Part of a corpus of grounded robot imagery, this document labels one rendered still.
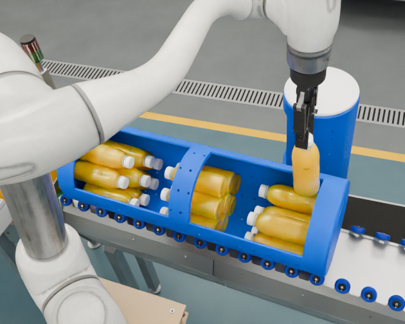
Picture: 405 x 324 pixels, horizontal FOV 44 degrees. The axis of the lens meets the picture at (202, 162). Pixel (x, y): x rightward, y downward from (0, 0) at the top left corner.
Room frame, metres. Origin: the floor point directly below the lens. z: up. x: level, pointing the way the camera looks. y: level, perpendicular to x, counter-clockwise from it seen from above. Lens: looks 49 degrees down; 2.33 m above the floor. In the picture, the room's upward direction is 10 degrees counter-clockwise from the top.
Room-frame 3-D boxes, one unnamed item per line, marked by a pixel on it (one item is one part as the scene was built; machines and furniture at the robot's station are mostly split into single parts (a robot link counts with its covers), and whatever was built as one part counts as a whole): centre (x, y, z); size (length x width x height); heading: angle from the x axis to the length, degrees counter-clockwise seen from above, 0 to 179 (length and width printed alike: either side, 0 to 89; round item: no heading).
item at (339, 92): (1.39, -0.49, 1.03); 0.28 x 0.28 x 0.01
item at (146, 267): (1.25, 0.35, 0.31); 0.06 x 0.06 x 0.63; 59
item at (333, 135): (1.39, -0.49, 0.59); 0.28 x 0.28 x 0.88
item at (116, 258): (1.13, 0.42, 0.31); 0.06 x 0.06 x 0.63; 59
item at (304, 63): (0.80, -0.25, 1.69); 0.09 x 0.09 x 0.06
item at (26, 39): (1.73, 0.59, 1.18); 0.06 x 0.06 x 0.16
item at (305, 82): (0.80, -0.25, 1.61); 0.08 x 0.07 x 0.09; 149
